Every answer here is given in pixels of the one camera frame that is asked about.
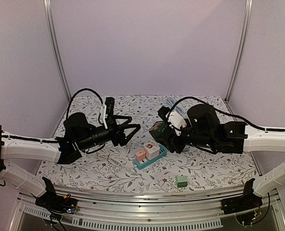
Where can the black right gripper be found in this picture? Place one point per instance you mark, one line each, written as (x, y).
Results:
(172, 140)

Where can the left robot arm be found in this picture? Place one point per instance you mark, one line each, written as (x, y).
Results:
(16, 147)

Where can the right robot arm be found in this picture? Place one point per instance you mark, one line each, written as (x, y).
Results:
(241, 137)

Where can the teal power strip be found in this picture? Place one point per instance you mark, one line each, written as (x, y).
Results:
(162, 153)

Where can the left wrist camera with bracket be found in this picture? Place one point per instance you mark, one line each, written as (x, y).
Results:
(107, 110)

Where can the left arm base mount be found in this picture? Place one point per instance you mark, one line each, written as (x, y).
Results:
(57, 204)

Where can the aluminium frame post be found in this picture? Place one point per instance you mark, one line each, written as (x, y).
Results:
(55, 48)
(240, 51)

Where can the left aluminium frame post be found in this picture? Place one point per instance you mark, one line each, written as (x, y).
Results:
(55, 48)

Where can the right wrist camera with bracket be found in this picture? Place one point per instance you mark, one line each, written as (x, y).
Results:
(172, 119)

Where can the dark green cube adapter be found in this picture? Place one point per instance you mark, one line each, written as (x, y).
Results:
(161, 133)

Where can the floral patterned table mat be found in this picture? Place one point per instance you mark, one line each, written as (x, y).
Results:
(113, 169)

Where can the right aluminium frame post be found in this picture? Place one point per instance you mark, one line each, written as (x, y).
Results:
(240, 51)

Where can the light green plug adapter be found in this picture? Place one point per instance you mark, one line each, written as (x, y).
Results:
(181, 182)

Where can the pink plug adapter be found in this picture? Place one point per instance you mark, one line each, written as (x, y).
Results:
(141, 157)

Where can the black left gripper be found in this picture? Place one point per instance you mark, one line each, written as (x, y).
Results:
(118, 137)

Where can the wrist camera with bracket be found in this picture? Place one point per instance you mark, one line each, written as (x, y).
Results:
(107, 110)
(172, 119)

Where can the aluminium front rail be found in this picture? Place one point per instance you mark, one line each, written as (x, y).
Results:
(182, 211)

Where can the white cube socket adapter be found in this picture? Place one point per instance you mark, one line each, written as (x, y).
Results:
(152, 150)

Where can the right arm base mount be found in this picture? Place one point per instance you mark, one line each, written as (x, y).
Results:
(245, 207)

